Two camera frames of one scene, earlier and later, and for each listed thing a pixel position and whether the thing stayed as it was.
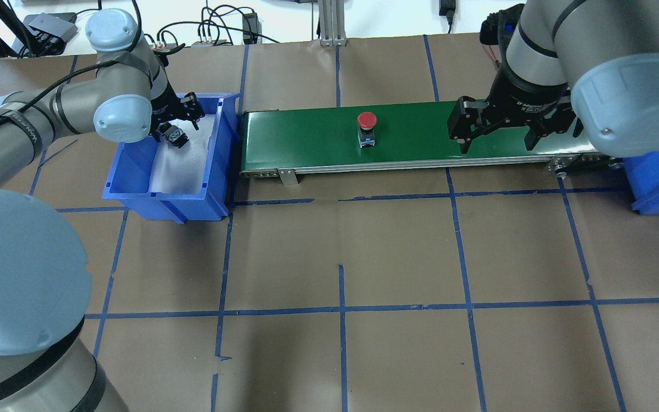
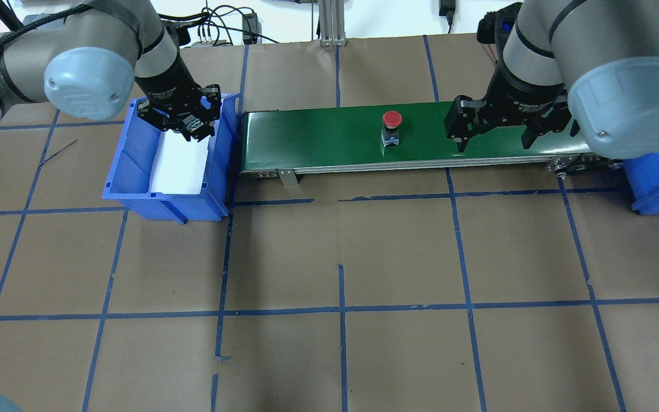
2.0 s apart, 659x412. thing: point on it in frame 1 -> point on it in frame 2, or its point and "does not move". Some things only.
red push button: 366,121 -> 389,133
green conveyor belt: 284,143 does not move
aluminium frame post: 332,23 does not move
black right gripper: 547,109 does not move
